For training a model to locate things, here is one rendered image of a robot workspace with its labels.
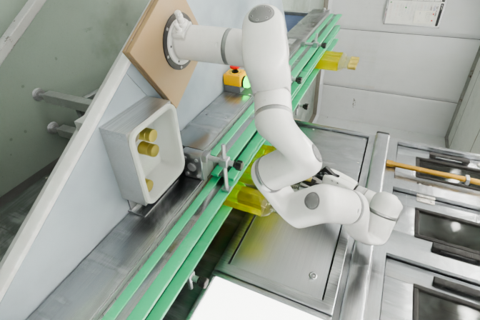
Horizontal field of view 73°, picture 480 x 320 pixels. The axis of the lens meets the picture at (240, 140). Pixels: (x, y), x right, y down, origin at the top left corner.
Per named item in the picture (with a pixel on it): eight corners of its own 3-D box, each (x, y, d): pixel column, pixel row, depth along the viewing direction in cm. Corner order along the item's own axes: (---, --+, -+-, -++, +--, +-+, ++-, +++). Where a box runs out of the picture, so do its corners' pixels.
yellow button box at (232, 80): (223, 91, 128) (240, 93, 125) (221, 72, 124) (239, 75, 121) (231, 83, 133) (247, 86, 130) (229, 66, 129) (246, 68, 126)
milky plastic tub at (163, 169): (123, 199, 86) (149, 208, 83) (98, 128, 73) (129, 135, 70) (162, 161, 99) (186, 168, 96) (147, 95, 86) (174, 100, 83)
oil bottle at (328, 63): (304, 67, 191) (354, 73, 181) (305, 58, 188) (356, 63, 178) (307, 63, 195) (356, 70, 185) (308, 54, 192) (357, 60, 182)
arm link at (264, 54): (256, 127, 77) (239, 86, 63) (253, 51, 88) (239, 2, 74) (296, 122, 75) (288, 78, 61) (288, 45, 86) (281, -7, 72)
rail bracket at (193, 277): (163, 283, 90) (205, 302, 85) (158, 268, 86) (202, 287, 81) (171, 271, 93) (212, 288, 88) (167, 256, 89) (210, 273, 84)
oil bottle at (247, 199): (207, 201, 104) (270, 220, 97) (205, 188, 101) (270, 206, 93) (215, 189, 108) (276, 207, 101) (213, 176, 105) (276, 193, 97)
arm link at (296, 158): (239, 121, 74) (239, 180, 68) (282, 93, 65) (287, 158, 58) (281, 139, 82) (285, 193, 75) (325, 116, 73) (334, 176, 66)
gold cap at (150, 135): (133, 130, 82) (147, 133, 80) (142, 123, 84) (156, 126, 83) (136, 141, 84) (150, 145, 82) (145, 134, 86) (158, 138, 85)
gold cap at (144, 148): (136, 145, 84) (149, 148, 82) (144, 138, 86) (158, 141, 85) (138, 156, 86) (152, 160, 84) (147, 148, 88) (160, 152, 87)
